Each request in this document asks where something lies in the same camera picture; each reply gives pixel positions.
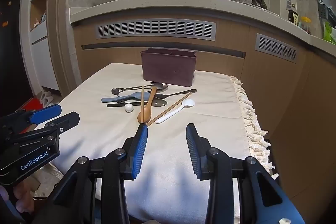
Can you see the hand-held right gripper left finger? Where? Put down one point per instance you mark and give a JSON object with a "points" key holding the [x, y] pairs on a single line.
{"points": [[139, 150]]}

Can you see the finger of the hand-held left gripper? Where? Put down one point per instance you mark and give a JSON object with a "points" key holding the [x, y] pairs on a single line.
{"points": [[47, 111], [65, 119]]}

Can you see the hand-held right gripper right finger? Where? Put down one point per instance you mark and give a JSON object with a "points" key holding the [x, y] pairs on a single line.
{"points": [[194, 150]]}

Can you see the wooden spoon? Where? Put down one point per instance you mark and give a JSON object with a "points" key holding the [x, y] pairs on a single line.
{"points": [[144, 115]]}

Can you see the wooden chopstick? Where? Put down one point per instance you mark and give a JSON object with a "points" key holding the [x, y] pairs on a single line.
{"points": [[142, 108], [168, 109]]}

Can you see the metal spoon with white ball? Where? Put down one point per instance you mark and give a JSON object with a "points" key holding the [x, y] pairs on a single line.
{"points": [[128, 107]]}

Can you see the white plastic spoon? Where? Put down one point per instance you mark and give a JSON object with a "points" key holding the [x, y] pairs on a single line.
{"points": [[189, 103]]}

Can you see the black slotted spatula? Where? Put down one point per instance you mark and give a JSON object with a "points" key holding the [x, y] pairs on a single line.
{"points": [[160, 103]]}

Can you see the blue rice paddle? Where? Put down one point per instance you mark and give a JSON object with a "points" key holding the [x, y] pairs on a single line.
{"points": [[131, 96]]}

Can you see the dark metal spoon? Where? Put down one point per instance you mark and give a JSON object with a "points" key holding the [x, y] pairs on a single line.
{"points": [[161, 95]]}

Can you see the shiny metal spoon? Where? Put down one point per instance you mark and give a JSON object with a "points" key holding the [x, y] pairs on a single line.
{"points": [[163, 86]]}

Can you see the maroon plastic utensil container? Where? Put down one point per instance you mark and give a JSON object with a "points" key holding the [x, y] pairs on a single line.
{"points": [[168, 69]]}

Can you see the person's left hand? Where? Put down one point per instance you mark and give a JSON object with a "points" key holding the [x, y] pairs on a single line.
{"points": [[23, 200]]}

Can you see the grey slipper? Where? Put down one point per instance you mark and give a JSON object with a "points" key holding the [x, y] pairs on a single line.
{"points": [[48, 95], [42, 98]]}

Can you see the red floor mat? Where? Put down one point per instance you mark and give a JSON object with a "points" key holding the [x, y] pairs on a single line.
{"points": [[30, 104]]}

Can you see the white cupboard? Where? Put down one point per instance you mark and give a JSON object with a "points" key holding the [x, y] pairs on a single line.
{"points": [[42, 56]]}

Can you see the wooden counter cabinet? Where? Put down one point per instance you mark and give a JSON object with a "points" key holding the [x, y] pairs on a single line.
{"points": [[231, 37]]}

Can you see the long grey vent grille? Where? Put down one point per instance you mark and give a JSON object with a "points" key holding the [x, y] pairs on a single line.
{"points": [[157, 28]]}

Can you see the short grey vent grille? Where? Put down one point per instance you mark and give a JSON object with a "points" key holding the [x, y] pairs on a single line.
{"points": [[275, 47]]}

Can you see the black pot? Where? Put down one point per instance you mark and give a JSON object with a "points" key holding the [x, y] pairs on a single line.
{"points": [[259, 2]]}

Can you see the dark seasoning box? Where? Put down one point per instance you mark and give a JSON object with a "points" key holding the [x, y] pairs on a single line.
{"points": [[293, 16]]}

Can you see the jar with yellow lid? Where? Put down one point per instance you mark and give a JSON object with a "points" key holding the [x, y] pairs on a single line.
{"points": [[305, 26]]}

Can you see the green packet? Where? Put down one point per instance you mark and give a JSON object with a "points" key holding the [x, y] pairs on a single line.
{"points": [[329, 35]]}

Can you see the black perforated holder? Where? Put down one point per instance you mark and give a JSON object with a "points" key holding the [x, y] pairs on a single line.
{"points": [[323, 11]]}

